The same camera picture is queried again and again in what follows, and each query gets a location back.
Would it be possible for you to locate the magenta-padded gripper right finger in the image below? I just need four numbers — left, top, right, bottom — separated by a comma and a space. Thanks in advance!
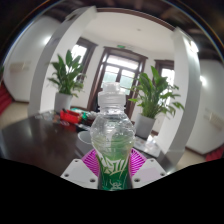
128, 148, 167, 190

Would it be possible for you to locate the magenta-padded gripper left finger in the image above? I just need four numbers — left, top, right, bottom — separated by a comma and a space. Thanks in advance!
60, 148, 100, 190

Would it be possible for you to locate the clear bottle with green label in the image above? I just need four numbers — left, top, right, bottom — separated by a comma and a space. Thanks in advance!
89, 81, 137, 192

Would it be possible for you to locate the white printed booklet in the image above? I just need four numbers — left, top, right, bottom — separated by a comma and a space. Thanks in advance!
133, 135, 163, 158

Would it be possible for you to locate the potted plant in white pot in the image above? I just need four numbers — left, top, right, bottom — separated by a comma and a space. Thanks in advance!
47, 49, 87, 113
128, 65, 185, 140

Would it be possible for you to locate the brown framed window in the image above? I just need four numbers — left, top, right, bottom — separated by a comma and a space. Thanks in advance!
153, 59, 176, 89
70, 37, 98, 84

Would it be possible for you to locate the brown wooden glazed door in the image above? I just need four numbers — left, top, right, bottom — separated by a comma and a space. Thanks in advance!
87, 46, 148, 119

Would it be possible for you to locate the white wall radiator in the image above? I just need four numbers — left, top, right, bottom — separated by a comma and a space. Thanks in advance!
203, 108, 224, 131
9, 62, 29, 74

